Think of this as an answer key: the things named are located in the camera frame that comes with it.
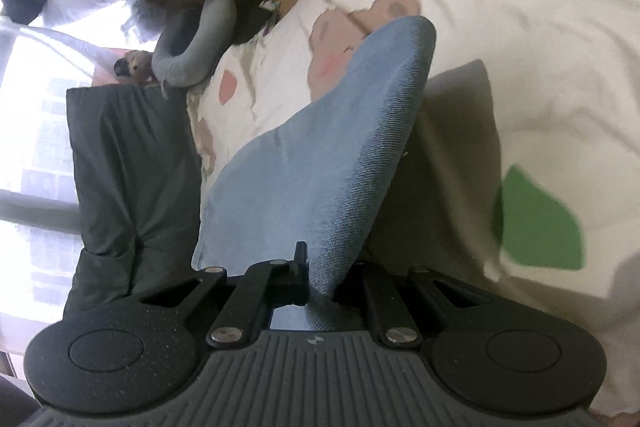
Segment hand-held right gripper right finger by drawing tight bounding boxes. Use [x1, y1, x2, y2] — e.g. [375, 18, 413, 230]
[332, 262, 506, 349]

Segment black cloth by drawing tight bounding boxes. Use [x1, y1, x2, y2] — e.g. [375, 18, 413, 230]
[235, 0, 281, 44]

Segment window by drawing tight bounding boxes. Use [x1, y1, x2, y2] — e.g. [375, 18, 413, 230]
[0, 14, 96, 358]

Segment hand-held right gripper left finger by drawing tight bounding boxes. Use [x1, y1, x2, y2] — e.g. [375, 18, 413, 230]
[125, 241, 308, 349]

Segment brown teddy bear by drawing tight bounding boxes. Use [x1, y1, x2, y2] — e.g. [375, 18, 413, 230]
[114, 49, 157, 85]

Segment grey u-shaped pillow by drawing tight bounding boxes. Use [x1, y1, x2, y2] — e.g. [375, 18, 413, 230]
[151, 0, 238, 98]

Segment blue denim pants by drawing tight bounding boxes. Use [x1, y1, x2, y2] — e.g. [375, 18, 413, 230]
[192, 14, 437, 333]

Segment dark green duvet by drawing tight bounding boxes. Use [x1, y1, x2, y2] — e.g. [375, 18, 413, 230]
[64, 84, 203, 323]

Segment white bear printed bed sheet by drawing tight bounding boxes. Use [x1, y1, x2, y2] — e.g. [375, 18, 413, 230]
[187, 0, 640, 418]

